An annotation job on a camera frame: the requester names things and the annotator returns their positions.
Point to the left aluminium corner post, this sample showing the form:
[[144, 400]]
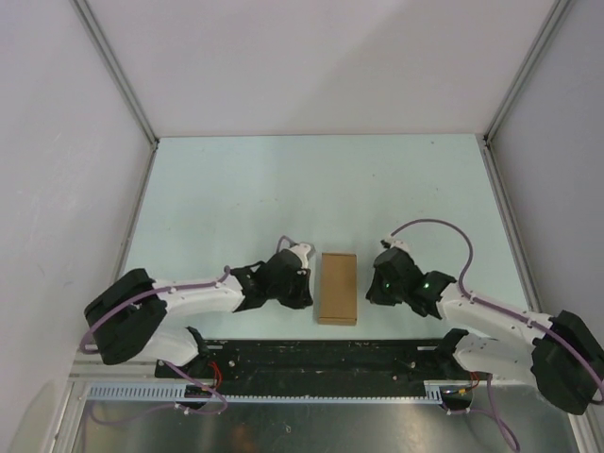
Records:
[[100, 42]]

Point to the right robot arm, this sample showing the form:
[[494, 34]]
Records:
[[557, 355]]

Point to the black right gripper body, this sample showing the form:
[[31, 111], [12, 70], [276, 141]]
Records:
[[384, 293]]

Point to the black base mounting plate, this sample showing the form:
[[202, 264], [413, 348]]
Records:
[[347, 369]]

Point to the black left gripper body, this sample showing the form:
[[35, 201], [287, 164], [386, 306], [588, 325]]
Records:
[[291, 293]]

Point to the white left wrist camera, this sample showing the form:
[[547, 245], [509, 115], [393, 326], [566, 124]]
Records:
[[304, 252]]

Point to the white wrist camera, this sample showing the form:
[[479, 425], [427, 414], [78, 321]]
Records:
[[304, 252], [391, 242]]

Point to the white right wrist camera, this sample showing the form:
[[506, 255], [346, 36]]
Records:
[[391, 242]]

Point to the aluminium corner post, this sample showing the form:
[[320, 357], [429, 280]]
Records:
[[100, 42], [543, 39]]

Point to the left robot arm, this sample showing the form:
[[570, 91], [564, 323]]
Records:
[[135, 317]]

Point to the brown cardboard box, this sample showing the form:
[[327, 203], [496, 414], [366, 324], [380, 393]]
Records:
[[338, 294]]

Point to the right aluminium corner post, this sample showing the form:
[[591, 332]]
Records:
[[543, 39]]

